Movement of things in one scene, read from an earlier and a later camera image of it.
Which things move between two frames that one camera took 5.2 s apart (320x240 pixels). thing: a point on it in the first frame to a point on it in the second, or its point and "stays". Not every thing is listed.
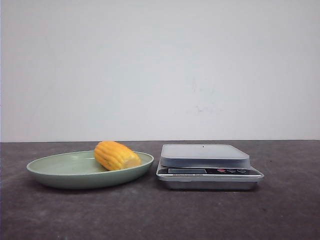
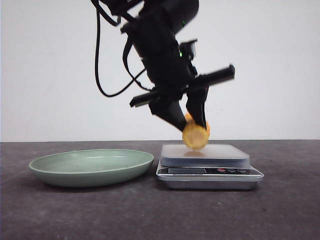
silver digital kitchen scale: [206, 166] stays
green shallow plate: [110, 164] stays
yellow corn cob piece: [114, 156] to [195, 136]
